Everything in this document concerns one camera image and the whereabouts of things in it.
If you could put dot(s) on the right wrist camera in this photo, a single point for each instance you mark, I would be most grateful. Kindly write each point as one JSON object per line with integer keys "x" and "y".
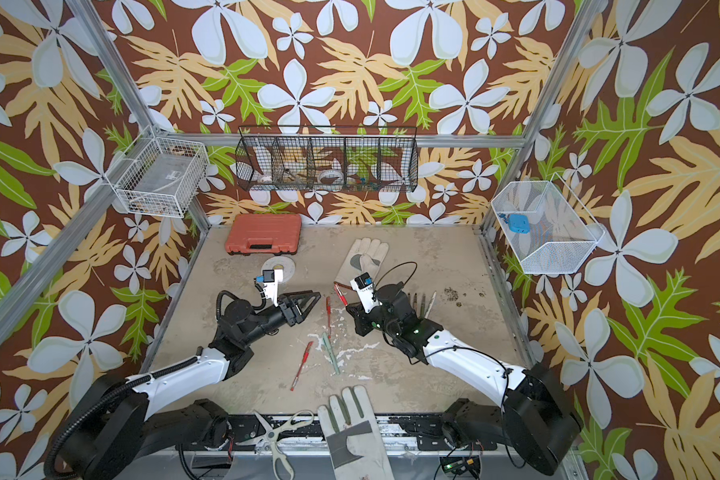
{"x": 364, "y": 287}

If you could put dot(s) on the white tape roll in basket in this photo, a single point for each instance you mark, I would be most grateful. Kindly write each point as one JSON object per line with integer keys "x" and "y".
{"x": 330, "y": 177}

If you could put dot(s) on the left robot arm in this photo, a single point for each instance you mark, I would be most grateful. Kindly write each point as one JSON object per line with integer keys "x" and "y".
{"x": 119, "y": 420}

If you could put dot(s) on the beige work glove near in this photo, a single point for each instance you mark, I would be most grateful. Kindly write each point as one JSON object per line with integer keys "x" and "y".
{"x": 353, "y": 436}

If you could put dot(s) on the white mesh basket right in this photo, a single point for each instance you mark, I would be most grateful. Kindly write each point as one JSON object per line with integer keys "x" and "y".
{"x": 563, "y": 234}

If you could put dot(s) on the white wire basket left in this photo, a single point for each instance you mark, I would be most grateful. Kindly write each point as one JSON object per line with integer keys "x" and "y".
{"x": 160, "y": 175}

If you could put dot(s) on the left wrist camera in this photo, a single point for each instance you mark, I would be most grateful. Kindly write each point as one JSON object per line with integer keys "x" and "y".
{"x": 267, "y": 283}

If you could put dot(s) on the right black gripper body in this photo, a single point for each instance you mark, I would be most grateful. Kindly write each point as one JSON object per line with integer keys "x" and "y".
{"x": 367, "y": 315}

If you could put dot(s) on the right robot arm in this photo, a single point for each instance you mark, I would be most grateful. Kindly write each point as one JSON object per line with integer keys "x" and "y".
{"x": 528, "y": 411}

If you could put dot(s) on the beige work glove far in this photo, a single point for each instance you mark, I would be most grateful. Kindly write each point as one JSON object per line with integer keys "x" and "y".
{"x": 365, "y": 256}

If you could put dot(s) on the white handled scissors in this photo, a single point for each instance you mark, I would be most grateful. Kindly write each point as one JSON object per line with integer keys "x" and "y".
{"x": 271, "y": 435}

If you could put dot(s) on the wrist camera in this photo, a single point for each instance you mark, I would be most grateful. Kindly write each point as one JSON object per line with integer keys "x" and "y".
{"x": 267, "y": 283}
{"x": 364, "y": 287}

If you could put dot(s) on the black wire basket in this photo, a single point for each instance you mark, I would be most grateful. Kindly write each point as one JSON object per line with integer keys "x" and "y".
{"x": 371, "y": 158}

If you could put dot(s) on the beige work glove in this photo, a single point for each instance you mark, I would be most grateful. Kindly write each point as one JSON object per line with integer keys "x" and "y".
{"x": 365, "y": 256}
{"x": 353, "y": 436}

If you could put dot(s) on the blue object in basket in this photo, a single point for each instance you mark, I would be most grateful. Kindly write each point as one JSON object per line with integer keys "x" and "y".
{"x": 518, "y": 223}

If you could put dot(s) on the light green pen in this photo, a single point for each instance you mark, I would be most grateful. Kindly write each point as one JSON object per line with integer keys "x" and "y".
{"x": 331, "y": 355}

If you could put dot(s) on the brown capped white marker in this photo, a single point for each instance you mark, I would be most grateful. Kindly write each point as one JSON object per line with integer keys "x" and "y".
{"x": 430, "y": 305}

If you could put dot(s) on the red plastic tool case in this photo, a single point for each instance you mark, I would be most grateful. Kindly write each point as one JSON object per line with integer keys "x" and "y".
{"x": 275, "y": 234}

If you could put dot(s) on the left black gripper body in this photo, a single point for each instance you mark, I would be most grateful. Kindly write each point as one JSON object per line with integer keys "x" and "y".
{"x": 280, "y": 315}

